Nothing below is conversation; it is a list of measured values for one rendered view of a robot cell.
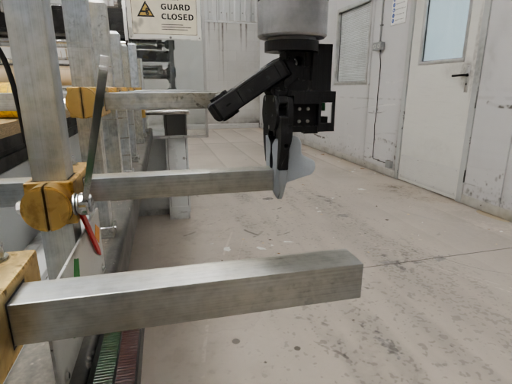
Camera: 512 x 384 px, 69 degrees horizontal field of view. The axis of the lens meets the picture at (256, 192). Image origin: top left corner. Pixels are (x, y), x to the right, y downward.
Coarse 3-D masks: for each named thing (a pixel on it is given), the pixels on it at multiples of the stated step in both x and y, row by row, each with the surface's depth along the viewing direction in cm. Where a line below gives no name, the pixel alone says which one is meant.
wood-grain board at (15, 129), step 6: (66, 114) 123; (0, 120) 80; (6, 120) 80; (12, 120) 80; (18, 120) 82; (0, 126) 73; (6, 126) 76; (12, 126) 79; (18, 126) 82; (0, 132) 73; (6, 132) 75; (12, 132) 78; (18, 132) 82; (0, 138) 73
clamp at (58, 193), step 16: (80, 176) 45; (32, 192) 38; (48, 192) 39; (64, 192) 40; (16, 208) 39; (32, 208) 39; (48, 208) 39; (64, 208) 40; (32, 224) 39; (48, 224) 40; (64, 224) 40
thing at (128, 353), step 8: (128, 336) 42; (136, 336) 42; (128, 344) 40; (136, 344) 40; (120, 352) 39; (128, 352) 39; (136, 352) 39; (120, 360) 38; (128, 360) 38; (120, 368) 37; (128, 368) 37; (120, 376) 36; (128, 376) 36
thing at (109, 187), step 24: (216, 168) 52; (240, 168) 52; (264, 168) 52; (0, 192) 44; (96, 192) 47; (120, 192) 47; (144, 192) 48; (168, 192) 49; (192, 192) 50; (216, 192) 50; (240, 192) 51
